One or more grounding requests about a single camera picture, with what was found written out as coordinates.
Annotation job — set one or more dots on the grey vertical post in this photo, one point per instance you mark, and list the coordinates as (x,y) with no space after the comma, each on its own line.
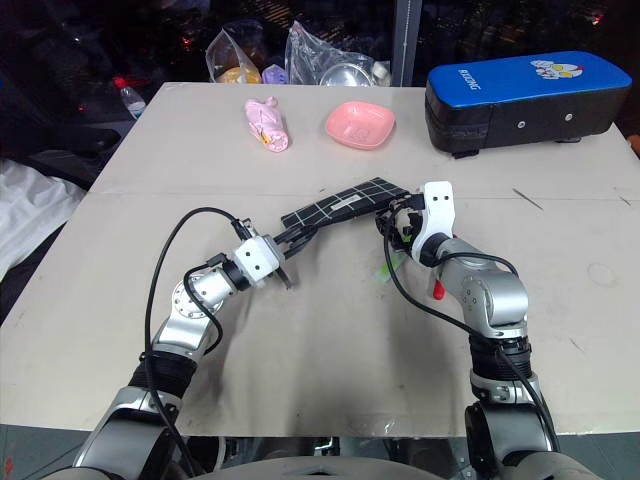
(403,40)

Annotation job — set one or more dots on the clear bag with orange contents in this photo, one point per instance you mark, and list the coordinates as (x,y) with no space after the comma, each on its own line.
(234,62)

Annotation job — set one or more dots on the clear water bottle red cap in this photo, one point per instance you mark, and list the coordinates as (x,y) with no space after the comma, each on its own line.
(132,100)

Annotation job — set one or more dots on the white cloth sheet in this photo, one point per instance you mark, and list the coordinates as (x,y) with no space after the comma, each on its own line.
(30,210)

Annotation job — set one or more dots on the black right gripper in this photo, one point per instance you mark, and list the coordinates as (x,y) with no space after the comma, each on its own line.
(402,227)

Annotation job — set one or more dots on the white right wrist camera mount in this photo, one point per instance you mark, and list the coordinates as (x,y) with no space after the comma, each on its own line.
(436,215)

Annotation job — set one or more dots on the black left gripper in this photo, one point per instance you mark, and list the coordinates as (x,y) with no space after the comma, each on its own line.
(283,265)

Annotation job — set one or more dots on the steel bowl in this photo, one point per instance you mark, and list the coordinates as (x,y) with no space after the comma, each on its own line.
(346,75)

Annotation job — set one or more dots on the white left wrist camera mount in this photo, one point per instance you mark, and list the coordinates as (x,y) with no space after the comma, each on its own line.
(255,257)

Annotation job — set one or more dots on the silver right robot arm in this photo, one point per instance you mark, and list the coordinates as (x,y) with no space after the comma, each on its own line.
(492,300)

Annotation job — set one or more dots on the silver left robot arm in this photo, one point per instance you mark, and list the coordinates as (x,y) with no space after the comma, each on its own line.
(185,305)

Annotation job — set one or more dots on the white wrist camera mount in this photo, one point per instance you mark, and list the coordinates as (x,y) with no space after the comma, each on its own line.
(255,257)
(436,215)

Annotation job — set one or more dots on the purple plastic item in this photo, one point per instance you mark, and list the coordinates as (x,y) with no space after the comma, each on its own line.
(275,75)

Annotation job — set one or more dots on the black white-grid pouch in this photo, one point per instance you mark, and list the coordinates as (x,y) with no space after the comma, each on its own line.
(345,202)

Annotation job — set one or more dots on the blue-topped black case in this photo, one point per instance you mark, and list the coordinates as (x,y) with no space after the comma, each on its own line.
(525,100)

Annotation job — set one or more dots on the clear crumpled plastic bag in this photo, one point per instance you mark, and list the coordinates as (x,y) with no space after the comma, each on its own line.
(320,52)

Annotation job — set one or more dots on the pink square plastic bowl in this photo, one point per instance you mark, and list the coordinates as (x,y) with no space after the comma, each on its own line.
(360,124)

